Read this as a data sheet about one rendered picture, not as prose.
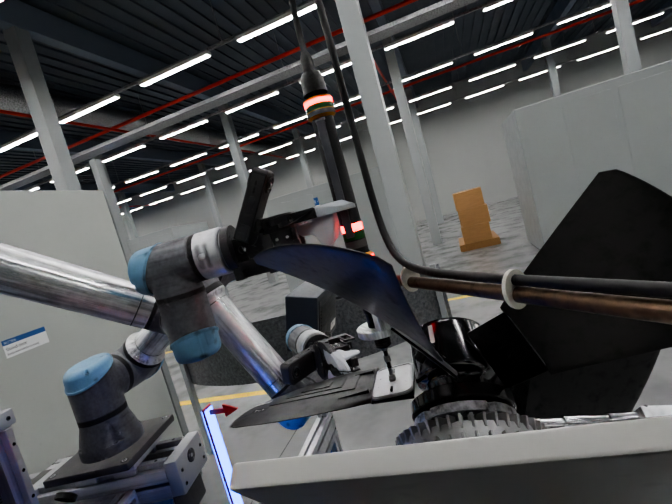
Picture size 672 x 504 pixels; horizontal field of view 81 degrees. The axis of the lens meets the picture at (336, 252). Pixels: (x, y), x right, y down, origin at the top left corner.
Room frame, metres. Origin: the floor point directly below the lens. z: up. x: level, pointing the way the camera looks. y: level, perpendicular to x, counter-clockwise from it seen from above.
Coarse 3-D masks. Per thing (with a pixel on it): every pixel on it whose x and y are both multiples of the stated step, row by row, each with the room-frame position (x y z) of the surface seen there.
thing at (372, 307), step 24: (264, 264) 0.50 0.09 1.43; (288, 264) 0.47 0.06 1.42; (312, 264) 0.43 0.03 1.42; (336, 264) 0.39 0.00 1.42; (360, 264) 0.36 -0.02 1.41; (384, 264) 0.33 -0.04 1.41; (336, 288) 0.48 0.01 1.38; (360, 288) 0.42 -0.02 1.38; (384, 288) 0.37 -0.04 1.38; (384, 312) 0.45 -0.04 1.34; (408, 312) 0.38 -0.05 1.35
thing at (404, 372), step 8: (384, 368) 0.64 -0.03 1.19; (392, 368) 0.64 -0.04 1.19; (400, 368) 0.63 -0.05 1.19; (408, 368) 0.62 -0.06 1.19; (376, 376) 0.63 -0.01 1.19; (384, 376) 0.62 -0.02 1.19; (400, 376) 0.60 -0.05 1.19; (408, 376) 0.59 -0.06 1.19; (376, 384) 0.60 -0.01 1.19; (384, 384) 0.59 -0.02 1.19; (392, 384) 0.59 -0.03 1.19; (400, 384) 0.58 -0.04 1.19; (408, 384) 0.57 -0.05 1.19; (376, 392) 0.58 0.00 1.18; (384, 392) 0.57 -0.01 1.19; (392, 392) 0.56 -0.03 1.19; (400, 392) 0.55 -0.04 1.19; (408, 392) 0.55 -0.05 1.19; (376, 400) 0.56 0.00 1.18
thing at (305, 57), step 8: (304, 56) 0.59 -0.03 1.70; (304, 64) 0.59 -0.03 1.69; (312, 64) 0.59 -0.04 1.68; (304, 72) 0.60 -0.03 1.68; (312, 72) 0.58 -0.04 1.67; (304, 80) 0.59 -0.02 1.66; (312, 80) 0.58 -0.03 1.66; (320, 80) 0.59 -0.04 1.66; (304, 88) 0.59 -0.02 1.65; (312, 88) 0.58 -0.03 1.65; (320, 88) 0.58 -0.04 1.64; (304, 96) 0.61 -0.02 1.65; (312, 96) 0.62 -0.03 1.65; (368, 312) 0.59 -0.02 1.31; (368, 320) 0.59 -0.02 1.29; (376, 344) 0.59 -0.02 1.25; (384, 344) 0.59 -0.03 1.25
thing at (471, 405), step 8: (472, 400) 0.48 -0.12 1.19; (480, 400) 0.48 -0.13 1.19; (432, 408) 0.50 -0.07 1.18; (440, 408) 0.49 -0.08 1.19; (448, 408) 0.48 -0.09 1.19; (456, 408) 0.48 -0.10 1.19; (464, 408) 0.47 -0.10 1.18; (472, 408) 0.47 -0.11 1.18; (480, 408) 0.47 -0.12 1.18; (488, 408) 0.47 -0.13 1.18; (496, 408) 0.47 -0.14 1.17; (504, 408) 0.48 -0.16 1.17; (512, 408) 0.49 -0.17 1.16; (424, 416) 0.50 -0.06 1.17; (432, 416) 0.49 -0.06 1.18; (440, 416) 0.49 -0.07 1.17; (456, 416) 0.49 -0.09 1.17; (464, 416) 0.49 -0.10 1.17
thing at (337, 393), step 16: (320, 384) 0.67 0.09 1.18; (336, 384) 0.64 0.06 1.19; (352, 384) 0.62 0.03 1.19; (368, 384) 0.60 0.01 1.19; (272, 400) 0.68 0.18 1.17; (288, 400) 0.64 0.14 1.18; (304, 400) 0.62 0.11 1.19; (320, 400) 0.60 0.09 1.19; (336, 400) 0.58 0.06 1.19; (352, 400) 0.57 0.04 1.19; (368, 400) 0.56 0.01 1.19; (240, 416) 0.62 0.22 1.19; (256, 416) 0.60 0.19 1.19; (272, 416) 0.58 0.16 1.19; (288, 416) 0.57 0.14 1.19; (304, 416) 0.56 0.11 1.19
